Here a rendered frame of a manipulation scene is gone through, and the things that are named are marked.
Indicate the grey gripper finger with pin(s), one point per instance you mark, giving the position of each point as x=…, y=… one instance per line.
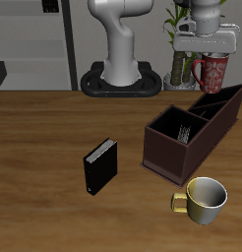
x=218, y=54
x=192, y=55

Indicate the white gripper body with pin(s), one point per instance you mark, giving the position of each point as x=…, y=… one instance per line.
x=205, y=42

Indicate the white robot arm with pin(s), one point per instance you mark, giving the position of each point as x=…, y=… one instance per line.
x=121, y=49

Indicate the red patterned mug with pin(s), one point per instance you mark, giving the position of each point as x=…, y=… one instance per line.
x=214, y=74

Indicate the book with white pages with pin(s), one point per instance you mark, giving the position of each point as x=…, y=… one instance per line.
x=184, y=134

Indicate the dark brown desk caddy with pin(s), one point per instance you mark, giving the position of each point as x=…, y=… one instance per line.
x=169, y=157

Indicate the black book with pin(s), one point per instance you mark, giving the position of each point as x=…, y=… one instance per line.
x=101, y=170

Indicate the yellow and white mug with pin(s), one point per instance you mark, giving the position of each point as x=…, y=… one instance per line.
x=205, y=205

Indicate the green pot plant white pot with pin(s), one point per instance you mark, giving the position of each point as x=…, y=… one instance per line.
x=177, y=70

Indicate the black books on shelf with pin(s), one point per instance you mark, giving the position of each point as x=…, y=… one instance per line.
x=50, y=6

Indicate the grey bookshelf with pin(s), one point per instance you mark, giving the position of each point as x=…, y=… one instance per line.
x=31, y=49

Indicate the flat black base plate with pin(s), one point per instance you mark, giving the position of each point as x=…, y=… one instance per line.
x=90, y=87

